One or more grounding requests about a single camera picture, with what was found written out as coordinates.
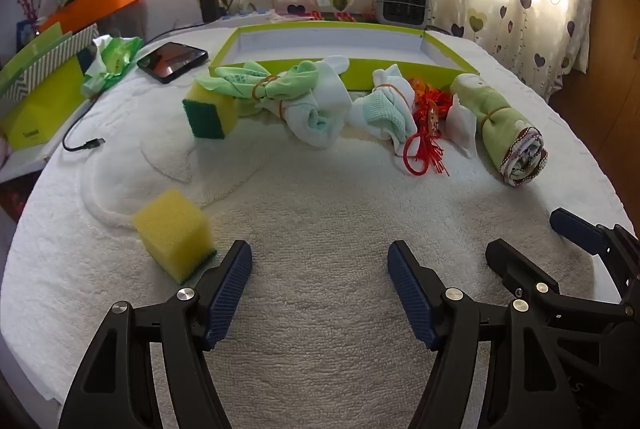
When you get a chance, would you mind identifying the green cloth bundle rubber band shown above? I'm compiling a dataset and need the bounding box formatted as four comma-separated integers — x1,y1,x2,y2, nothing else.
195,61,321,117

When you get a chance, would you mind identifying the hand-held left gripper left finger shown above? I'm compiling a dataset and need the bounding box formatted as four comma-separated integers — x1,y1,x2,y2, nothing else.
57,239,253,429

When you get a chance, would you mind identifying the shallow lime green box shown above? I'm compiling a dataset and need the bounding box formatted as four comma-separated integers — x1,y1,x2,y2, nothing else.
208,25,481,92

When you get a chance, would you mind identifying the green towel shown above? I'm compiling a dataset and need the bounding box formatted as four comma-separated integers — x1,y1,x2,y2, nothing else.
450,73,549,186

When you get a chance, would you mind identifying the striped gift box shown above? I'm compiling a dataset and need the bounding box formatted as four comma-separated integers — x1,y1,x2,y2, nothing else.
0,23,101,97

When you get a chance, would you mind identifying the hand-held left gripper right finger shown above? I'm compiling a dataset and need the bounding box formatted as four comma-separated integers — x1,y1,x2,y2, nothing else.
387,239,596,429

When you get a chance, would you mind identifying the brown wooden cabinet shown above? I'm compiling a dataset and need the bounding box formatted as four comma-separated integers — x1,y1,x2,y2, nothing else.
550,0,640,110

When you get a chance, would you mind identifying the yellow sponge green scrub pad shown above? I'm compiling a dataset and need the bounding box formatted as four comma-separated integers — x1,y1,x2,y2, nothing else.
132,188,218,286
182,81,239,140

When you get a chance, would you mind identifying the red tassel mask ornament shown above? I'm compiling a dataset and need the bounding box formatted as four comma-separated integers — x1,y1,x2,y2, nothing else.
402,91,453,177

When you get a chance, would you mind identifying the plaid cloth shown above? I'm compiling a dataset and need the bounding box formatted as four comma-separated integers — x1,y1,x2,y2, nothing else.
287,9,381,24

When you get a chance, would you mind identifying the white and mint socks bundle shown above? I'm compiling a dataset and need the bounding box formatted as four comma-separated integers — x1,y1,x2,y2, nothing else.
348,64,418,157

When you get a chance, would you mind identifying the white blue power strip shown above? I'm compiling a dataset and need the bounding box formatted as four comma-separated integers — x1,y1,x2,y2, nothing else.
220,6,276,20

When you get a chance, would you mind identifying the orange gourd ornament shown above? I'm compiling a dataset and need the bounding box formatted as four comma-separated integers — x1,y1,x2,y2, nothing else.
407,76,441,108

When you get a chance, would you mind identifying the white and green socks bundle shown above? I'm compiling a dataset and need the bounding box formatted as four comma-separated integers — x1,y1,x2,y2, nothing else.
257,55,353,148

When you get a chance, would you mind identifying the grey portable heater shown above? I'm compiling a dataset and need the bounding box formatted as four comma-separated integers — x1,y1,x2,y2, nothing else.
375,0,428,30

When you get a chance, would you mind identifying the black charging cable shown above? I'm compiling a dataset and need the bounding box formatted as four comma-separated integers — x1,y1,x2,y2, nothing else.
62,25,203,154

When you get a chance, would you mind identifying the green tissue pack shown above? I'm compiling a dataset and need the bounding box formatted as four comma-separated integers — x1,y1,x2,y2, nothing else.
81,35,146,97

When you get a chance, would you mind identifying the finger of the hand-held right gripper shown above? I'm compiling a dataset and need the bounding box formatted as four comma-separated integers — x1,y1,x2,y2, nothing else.
485,238,626,311
549,207,640,290

